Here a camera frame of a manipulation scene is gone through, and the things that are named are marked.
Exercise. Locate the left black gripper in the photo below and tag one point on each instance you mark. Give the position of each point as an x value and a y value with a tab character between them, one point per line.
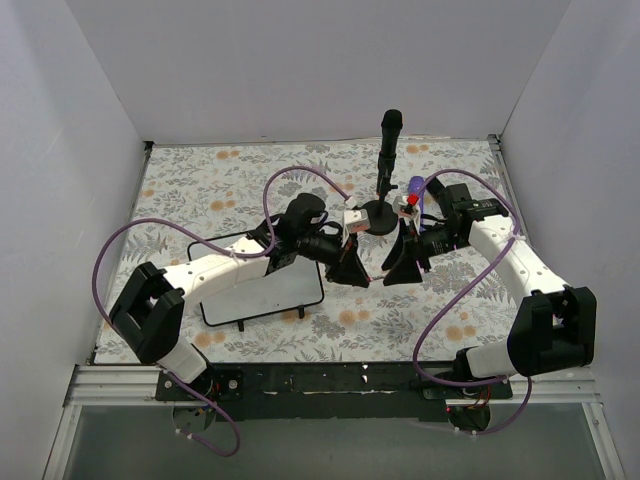
343	255

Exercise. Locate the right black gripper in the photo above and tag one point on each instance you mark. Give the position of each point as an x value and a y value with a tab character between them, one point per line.
415	246

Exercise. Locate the small black-framed whiteboard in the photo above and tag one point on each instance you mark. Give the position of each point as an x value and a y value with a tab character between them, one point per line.
232	290

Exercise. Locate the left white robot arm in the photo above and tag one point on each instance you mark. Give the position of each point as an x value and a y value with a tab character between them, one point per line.
149	310

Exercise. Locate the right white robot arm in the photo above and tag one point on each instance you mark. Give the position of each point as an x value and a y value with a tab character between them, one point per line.
555	324

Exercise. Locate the black round microphone stand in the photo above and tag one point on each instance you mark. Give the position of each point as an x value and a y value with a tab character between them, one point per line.
382	218

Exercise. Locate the purple microphone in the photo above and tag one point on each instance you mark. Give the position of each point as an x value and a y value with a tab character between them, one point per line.
414	189

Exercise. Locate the black handheld microphone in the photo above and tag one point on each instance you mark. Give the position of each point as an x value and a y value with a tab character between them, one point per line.
435	187

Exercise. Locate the black microphone on stand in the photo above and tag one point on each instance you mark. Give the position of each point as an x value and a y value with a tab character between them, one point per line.
391	126

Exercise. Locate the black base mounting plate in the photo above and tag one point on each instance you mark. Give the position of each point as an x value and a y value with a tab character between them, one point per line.
325	390

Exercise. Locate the floral patterned table mat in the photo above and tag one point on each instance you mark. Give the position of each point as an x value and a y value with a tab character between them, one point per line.
213	191

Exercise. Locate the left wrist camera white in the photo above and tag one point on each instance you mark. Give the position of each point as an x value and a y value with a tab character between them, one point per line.
354	219

